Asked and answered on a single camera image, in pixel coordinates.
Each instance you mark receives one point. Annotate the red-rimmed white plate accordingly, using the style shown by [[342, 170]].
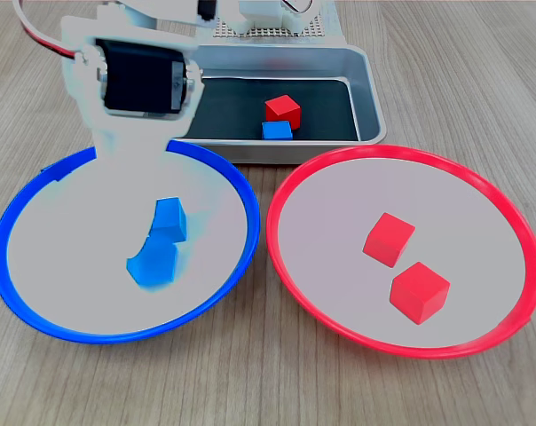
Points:
[[321, 248]]

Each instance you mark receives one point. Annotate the blue-rimmed white plate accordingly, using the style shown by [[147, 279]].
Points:
[[50, 266]]

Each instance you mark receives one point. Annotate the red cube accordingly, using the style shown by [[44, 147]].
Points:
[[388, 239], [419, 293], [283, 111]]

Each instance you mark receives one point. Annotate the pale perforated base plate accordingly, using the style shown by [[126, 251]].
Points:
[[316, 29]]

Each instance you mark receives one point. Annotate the steel tray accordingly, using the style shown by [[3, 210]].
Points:
[[370, 115]]

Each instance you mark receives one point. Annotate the blue cube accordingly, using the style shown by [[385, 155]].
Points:
[[158, 266], [172, 219], [277, 131]]

